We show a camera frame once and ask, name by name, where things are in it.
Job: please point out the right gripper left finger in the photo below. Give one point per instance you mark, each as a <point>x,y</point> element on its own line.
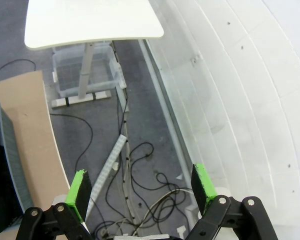
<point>80,195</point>

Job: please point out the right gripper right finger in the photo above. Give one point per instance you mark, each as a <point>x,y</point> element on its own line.
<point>202,190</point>

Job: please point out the gray woven plastic basket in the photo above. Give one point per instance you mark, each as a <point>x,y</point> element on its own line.
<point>15,162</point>

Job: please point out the large clear storage box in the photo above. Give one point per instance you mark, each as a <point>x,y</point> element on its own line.
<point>100,75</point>

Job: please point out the white power strip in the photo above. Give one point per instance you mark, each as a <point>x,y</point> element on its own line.
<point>121,77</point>

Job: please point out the white side table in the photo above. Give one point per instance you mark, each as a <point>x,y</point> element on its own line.
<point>90,20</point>

